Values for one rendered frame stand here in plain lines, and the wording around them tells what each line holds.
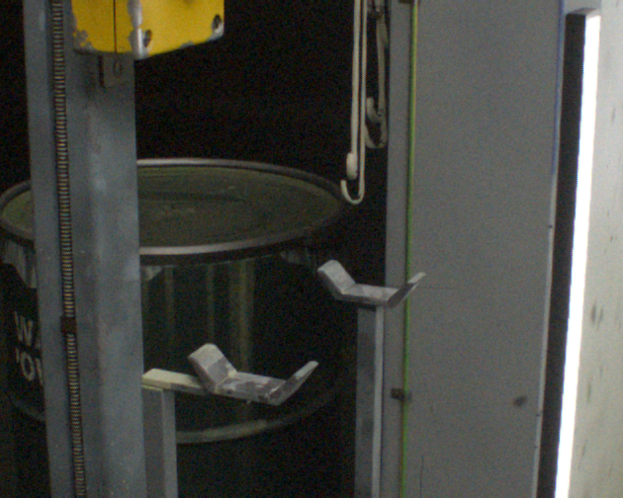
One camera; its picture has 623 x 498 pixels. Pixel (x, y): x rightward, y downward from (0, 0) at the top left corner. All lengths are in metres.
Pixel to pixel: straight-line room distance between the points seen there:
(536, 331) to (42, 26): 0.66
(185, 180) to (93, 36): 1.48
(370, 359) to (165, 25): 0.31
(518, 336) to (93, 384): 0.54
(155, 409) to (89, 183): 0.17
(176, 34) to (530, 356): 0.63
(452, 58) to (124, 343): 0.50
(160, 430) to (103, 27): 0.27
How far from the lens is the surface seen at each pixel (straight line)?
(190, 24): 0.92
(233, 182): 2.33
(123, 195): 0.97
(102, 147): 0.94
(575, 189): 1.34
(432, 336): 1.42
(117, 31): 0.87
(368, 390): 1.03
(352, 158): 1.40
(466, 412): 1.43
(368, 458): 1.05
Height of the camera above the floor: 1.42
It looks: 17 degrees down
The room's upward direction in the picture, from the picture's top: straight up
